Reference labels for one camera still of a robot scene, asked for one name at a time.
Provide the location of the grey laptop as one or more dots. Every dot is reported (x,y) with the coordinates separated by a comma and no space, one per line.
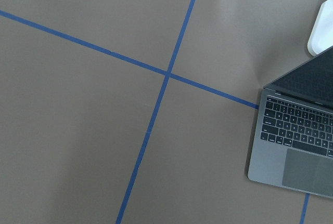
(292,146)

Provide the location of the white desk lamp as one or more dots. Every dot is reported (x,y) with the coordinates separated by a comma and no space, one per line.
(321,35)

